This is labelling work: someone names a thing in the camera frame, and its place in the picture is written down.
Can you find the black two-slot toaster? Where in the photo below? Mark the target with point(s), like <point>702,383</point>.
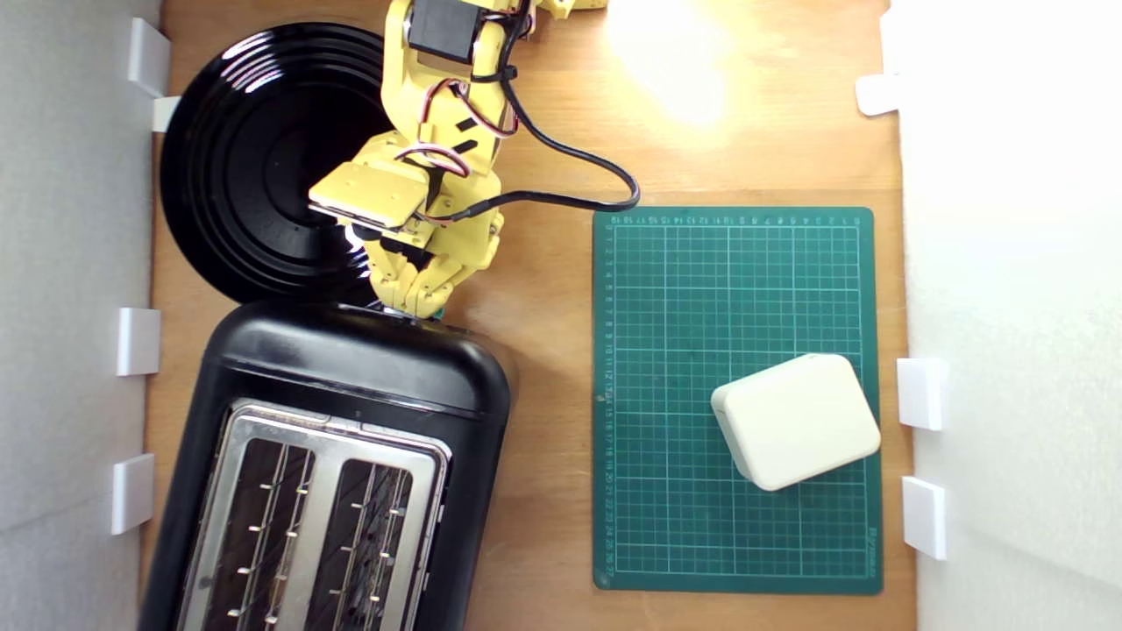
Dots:
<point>351,368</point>

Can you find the black round plate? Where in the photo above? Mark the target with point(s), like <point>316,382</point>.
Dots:
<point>254,175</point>

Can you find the green cutting mat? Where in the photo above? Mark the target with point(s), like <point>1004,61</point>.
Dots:
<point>701,307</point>

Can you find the white rounded block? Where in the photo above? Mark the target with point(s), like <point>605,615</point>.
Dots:
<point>798,421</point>

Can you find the yellow gripper camera mount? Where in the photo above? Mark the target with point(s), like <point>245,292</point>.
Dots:
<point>368,193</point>

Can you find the small white wall clip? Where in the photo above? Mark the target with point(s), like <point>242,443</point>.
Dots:
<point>165,114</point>

